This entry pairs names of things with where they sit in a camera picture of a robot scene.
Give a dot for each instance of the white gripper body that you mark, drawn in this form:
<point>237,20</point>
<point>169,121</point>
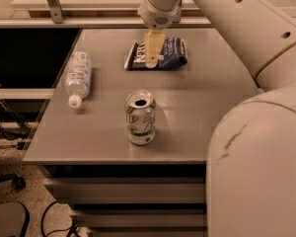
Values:
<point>155,18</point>

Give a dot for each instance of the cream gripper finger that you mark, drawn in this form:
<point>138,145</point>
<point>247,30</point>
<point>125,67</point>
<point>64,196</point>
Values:
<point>154,41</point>

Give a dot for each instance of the blue chip bag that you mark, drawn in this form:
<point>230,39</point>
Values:
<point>173,55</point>

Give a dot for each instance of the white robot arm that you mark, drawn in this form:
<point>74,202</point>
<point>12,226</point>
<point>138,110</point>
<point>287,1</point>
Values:
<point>251,160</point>

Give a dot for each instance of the green white 7up can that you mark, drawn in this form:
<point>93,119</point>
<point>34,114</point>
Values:
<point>139,111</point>

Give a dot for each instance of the clear plastic water bottle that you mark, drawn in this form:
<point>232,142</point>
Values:
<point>78,78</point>

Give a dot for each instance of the metal railing with glass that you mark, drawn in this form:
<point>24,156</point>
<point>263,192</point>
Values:
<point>83,13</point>

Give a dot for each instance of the grey drawer cabinet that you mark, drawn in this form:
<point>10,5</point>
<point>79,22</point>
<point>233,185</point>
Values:
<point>149,199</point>

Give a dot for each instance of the black office chair base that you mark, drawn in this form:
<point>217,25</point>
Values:
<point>8,164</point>

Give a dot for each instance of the grey chair seat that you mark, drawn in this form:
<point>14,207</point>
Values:
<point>14,219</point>

